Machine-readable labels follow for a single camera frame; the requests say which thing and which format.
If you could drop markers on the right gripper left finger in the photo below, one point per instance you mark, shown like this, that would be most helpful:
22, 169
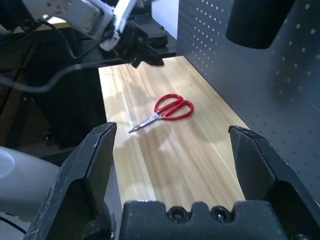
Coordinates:
82, 175

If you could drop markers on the black side cabinet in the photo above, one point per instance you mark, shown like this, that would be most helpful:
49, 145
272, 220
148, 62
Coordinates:
62, 112

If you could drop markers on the black plastic cup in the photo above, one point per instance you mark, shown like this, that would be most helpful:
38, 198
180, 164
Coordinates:
260, 25

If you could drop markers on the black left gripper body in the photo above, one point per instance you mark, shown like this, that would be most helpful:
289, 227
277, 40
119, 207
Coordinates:
131, 40

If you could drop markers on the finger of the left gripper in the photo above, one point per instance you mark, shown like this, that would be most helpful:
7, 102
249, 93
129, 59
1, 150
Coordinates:
152, 57
135, 63

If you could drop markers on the dark grey pegboard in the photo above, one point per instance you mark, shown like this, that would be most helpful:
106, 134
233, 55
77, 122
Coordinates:
225, 75

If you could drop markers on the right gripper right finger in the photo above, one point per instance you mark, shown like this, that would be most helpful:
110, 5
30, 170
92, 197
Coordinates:
257, 170

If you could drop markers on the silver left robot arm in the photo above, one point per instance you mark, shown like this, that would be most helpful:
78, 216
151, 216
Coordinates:
75, 15

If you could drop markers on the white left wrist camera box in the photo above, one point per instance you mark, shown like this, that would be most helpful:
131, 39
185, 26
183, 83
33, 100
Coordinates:
122, 15

